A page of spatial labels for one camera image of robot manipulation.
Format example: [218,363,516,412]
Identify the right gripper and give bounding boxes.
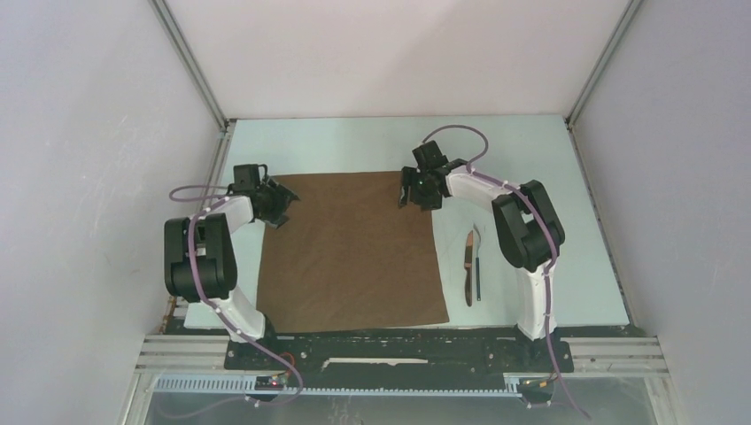
[398,166,443,212]

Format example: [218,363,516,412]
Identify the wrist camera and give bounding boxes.
[232,164,267,193]
[412,140,448,173]

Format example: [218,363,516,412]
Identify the left controller board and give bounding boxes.
[253,375,287,390]

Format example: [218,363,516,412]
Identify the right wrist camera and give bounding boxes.
[412,140,448,173]

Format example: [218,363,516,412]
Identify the brown cloth napkin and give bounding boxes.
[257,171,449,333]

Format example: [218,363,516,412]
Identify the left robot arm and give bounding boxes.
[163,178,300,369]

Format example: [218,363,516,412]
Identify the right controller board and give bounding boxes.
[518,379,555,392]

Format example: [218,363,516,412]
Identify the controller board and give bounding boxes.
[253,375,287,390]
[518,379,555,392]

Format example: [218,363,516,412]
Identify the white cable duct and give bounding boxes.
[153,375,520,398]

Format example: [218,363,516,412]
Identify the left aluminium frame post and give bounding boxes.
[148,0,229,131]

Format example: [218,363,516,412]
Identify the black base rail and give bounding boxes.
[261,328,574,390]

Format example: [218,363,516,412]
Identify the right aluminium frame post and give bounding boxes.
[565,0,645,130]

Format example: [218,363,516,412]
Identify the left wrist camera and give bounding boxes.
[232,164,267,193]

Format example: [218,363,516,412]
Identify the aluminium frame post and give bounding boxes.
[148,0,229,131]
[565,0,645,130]

